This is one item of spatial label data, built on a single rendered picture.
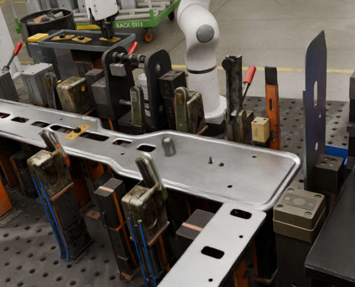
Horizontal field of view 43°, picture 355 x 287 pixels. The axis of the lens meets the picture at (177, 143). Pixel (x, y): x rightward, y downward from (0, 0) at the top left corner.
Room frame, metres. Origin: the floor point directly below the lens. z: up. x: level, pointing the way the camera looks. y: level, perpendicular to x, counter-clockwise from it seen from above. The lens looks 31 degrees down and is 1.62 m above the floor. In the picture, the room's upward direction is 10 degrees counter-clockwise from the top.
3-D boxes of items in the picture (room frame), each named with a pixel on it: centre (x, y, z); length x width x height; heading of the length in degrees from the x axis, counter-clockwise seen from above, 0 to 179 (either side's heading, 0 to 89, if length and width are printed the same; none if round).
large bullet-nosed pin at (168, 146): (1.01, 0.03, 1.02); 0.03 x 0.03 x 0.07
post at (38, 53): (1.79, 0.47, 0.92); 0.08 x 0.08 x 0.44; 52
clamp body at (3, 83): (1.72, 0.65, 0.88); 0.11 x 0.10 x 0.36; 142
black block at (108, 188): (0.92, 0.18, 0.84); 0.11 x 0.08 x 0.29; 142
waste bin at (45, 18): (4.15, 0.96, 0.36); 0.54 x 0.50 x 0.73; 150
